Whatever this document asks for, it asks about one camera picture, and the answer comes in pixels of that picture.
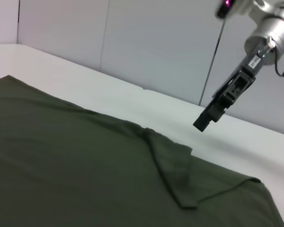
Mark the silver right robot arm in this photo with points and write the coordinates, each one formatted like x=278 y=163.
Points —
x=272 y=23

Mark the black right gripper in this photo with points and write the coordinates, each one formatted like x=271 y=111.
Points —
x=246 y=75

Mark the dark green shirt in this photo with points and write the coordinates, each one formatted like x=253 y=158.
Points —
x=85 y=165

